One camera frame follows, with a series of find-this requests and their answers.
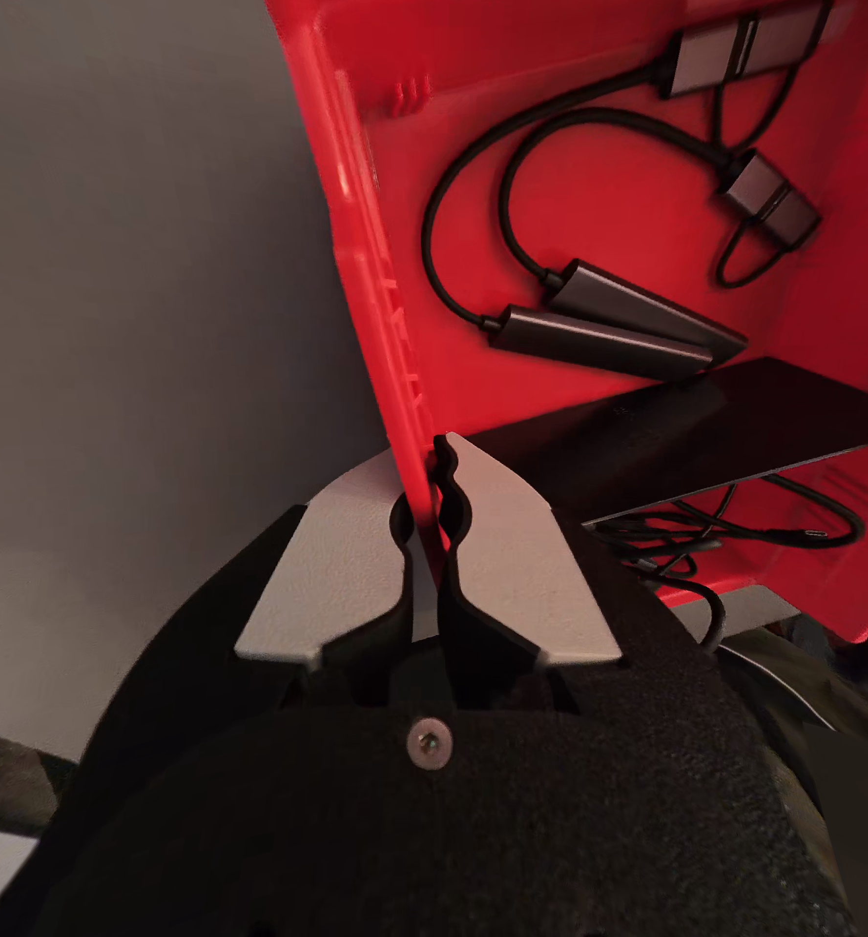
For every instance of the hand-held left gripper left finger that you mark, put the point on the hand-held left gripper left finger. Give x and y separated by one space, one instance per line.
331 571

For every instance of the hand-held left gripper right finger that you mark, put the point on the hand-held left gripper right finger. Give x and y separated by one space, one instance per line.
529 578

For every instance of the grey usb hub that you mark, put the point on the grey usb hub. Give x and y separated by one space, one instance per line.
602 342
639 300

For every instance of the red plastic bin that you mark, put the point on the red plastic bin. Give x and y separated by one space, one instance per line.
624 219

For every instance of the black bin divider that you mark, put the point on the black bin divider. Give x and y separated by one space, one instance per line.
697 432

